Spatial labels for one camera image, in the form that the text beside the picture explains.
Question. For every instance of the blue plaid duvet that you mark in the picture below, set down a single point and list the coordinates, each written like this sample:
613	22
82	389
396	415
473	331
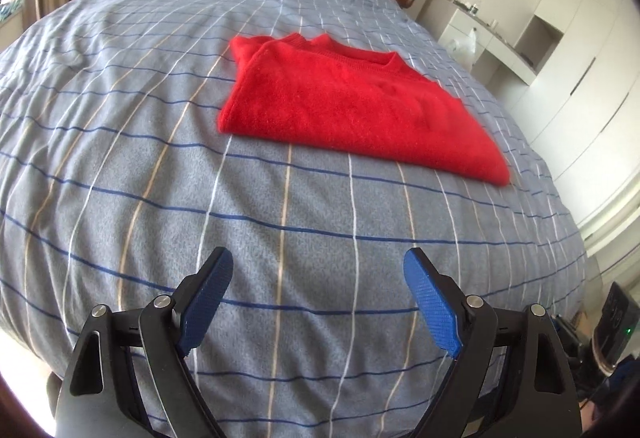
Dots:
200	142

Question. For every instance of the white plastic bag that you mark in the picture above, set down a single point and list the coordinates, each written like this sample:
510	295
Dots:
465	47

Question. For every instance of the white desk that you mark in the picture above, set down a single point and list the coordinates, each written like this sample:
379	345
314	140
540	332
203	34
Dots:
457	20

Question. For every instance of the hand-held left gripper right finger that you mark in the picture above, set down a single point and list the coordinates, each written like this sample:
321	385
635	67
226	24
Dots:
435	308

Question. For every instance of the clear bottle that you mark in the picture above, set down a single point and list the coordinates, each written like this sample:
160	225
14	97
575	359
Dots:
475	6

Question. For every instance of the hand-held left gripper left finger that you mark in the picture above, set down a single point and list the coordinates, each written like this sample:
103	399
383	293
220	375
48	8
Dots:
207	303

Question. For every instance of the red knit sweater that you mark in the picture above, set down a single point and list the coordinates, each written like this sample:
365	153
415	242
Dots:
350	112

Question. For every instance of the white wardrobe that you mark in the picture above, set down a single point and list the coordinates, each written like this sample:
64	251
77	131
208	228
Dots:
590	92

